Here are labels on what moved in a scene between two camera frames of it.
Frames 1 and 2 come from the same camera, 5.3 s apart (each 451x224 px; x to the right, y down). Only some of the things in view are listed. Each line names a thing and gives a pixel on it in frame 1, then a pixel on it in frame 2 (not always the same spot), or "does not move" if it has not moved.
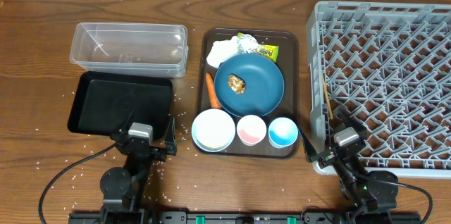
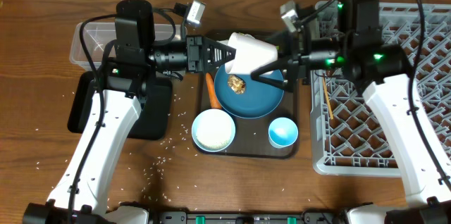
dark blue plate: (249, 85) does not move
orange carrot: (213, 99) does not move
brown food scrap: (237, 84) does not move
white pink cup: (251, 129) → (250, 53)
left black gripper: (147, 147) → (194, 53)
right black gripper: (336, 150) → (294, 62)
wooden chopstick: (327, 97) does not move
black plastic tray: (106, 103) does not move
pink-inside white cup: (282, 132) does not move
